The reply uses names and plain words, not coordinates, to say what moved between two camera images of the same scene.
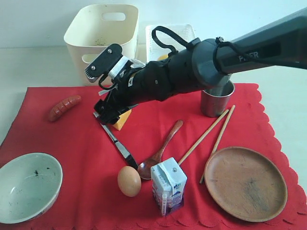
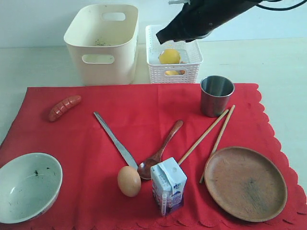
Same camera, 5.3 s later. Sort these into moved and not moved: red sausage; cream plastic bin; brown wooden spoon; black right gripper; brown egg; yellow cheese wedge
Moved: black right gripper; yellow cheese wedge
Not moved: cream plastic bin; brown wooden spoon; red sausage; brown egg
